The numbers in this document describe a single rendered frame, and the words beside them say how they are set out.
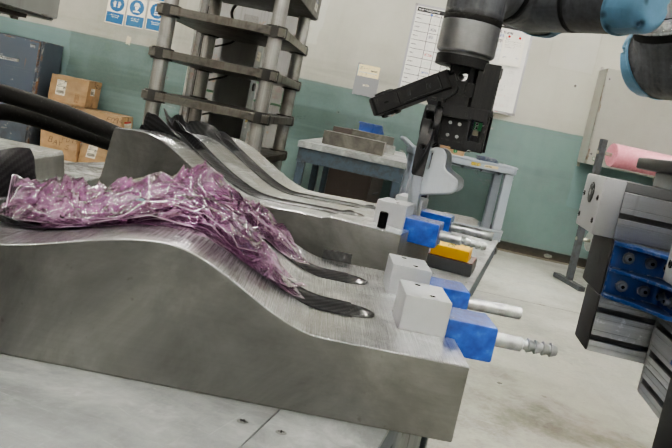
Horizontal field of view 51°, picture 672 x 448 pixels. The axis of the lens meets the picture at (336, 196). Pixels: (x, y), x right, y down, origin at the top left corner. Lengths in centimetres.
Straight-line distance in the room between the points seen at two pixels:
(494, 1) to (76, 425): 69
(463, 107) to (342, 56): 647
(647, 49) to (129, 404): 104
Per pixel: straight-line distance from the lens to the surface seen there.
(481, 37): 92
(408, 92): 94
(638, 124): 733
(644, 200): 118
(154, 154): 88
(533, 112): 742
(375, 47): 735
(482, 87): 92
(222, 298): 48
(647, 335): 122
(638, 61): 132
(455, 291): 66
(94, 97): 773
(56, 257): 50
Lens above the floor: 100
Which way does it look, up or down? 6 degrees down
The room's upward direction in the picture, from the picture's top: 12 degrees clockwise
